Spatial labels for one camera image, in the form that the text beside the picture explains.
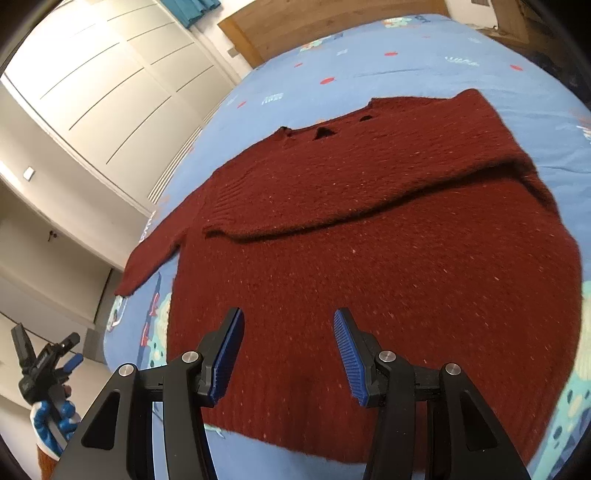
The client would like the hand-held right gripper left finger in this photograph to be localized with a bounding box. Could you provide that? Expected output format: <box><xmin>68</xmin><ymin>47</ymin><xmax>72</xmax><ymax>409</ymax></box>
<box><xmin>50</xmin><ymin>307</ymin><xmax>245</xmax><ymax>480</ymax></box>

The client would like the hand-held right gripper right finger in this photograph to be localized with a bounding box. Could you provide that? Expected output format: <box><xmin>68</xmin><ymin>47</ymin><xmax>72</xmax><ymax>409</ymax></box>
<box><xmin>333</xmin><ymin>308</ymin><xmax>532</xmax><ymax>480</ymax></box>

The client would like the dark red knitted sweater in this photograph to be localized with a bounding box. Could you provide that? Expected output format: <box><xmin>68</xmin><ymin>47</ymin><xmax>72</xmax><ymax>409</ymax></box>
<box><xmin>115</xmin><ymin>89</ymin><xmax>583</xmax><ymax>464</ymax></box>

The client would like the person's left forearm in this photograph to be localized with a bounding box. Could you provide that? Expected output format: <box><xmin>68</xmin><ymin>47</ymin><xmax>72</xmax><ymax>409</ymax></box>
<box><xmin>36</xmin><ymin>442</ymin><xmax>63</xmax><ymax>480</ymax></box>

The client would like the person's left hand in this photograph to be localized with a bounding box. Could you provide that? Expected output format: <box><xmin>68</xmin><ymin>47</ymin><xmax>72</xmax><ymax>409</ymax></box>
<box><xmin>30</xmin><ymin>398</ymin><xmax>80</xmax><ymax>459</ymax></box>

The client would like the white wardrobe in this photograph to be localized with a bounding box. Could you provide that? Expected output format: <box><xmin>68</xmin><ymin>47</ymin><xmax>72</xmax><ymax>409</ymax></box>
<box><xmin>2</xmin><ymin>0</ymin><xmax>252</xmax><ymax>214</ymax></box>

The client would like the blue printed bedsheet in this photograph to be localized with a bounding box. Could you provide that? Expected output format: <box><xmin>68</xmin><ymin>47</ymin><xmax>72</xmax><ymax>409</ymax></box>
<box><xmin>102</xmin><ymin>14</ymin><xmax>591</xmax><ymax>480</ymax></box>

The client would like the wooden headboard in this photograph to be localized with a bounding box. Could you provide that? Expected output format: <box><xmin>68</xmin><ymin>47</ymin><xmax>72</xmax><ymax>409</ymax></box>
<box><xmin>218</xmin><ymin>0</ymin><xmax>451</xmax><ymax>68</ymax></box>

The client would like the teal curtain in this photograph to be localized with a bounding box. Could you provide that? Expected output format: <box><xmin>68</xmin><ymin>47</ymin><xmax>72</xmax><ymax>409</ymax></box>
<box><xmin>168</xmin><ymin>0</ymin><xmax>222</xmax><ymax>29</ymax></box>

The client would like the wooden bedside cabinet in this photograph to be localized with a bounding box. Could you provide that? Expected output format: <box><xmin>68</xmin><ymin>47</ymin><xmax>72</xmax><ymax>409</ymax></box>
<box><xmin>478</xmin><ymin>0</ymin><xmax>532</xmax><ymax>43</ymax></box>

